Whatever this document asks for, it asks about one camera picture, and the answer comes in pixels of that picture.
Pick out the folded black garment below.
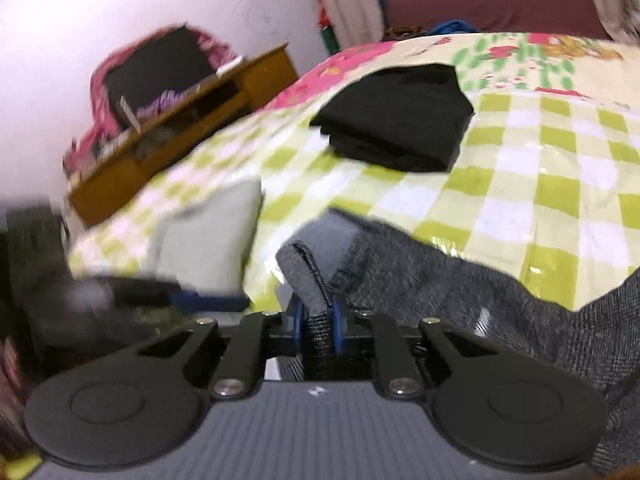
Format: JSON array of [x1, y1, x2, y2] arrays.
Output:
[[309, 63, 474, 172]]

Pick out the wooden side table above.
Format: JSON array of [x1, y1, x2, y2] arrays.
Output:
[[67, 44, 298, 228]]

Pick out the dark grey knit pants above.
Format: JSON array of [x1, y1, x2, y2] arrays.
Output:
[[277, 209, 639, 474]]

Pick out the pink black backpack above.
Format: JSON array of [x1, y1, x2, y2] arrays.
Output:
[[63, 25, 238, 177]]

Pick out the green white checkered bed sheet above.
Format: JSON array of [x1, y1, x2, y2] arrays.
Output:
[[70, 87, 639, 310]]

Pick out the pink floral blanket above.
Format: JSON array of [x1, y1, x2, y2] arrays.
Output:
[[259, 31, 626, 111]]

